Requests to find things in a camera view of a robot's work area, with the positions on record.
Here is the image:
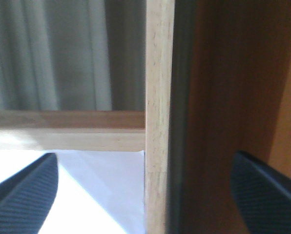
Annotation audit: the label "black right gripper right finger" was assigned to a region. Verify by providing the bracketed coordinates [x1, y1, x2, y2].
[230, 151, 291, 234]

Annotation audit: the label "grey curtain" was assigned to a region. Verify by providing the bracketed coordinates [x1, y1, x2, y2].
[0, 0, 146, 111]

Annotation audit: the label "wooden shelf unit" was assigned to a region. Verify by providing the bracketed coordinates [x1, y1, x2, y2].
[0, 0, 291, 234]

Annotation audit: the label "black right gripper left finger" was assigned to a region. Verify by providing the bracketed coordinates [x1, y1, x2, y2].
[0, 153, 59, 234]

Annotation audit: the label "white paper sheets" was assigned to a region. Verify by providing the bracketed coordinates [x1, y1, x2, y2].
[0, 150, 146, 234]

